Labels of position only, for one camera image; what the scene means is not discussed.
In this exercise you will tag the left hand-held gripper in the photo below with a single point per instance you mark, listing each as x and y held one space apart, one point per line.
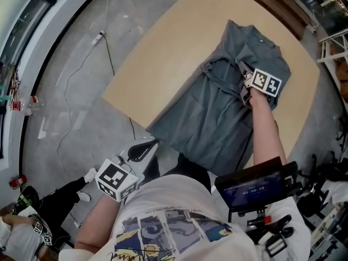
117 181

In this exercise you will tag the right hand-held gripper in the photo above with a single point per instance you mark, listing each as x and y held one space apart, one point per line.
266 83

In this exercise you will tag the grey robe with belt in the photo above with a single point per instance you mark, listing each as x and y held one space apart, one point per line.
212 113

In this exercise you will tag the person's left forearm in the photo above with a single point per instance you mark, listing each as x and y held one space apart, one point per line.
95 222

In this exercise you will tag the person's right forearm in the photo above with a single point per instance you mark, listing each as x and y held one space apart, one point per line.
265 129

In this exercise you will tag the person's black trousers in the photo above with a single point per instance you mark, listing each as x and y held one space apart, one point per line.
190 167

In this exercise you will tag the person's white printed t-shirt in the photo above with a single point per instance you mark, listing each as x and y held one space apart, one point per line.
174 194

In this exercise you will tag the brown wooden platform steps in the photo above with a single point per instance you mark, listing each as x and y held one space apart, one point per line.
277 1

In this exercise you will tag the white plug adapter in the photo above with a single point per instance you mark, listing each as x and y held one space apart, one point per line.
312 28

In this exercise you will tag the white metal shelf rack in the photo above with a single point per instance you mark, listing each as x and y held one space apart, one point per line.
334 58

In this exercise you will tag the black monitor screen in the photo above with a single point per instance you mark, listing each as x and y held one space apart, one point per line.
250 189

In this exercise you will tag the clear plastic bottle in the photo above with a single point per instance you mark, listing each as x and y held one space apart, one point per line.
36 105

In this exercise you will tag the white power strip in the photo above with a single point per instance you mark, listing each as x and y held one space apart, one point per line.
98 38

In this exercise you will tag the red white cylinder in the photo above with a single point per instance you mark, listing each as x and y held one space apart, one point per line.
17 181

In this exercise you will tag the red white small box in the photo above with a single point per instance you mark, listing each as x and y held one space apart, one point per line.
16 105

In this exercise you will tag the black office chair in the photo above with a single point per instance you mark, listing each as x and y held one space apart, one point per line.
323 183

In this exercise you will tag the black framed glass window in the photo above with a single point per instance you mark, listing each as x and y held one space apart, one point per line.
16 15

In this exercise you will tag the black monitor mount rig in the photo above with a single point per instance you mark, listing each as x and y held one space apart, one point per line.
266 232

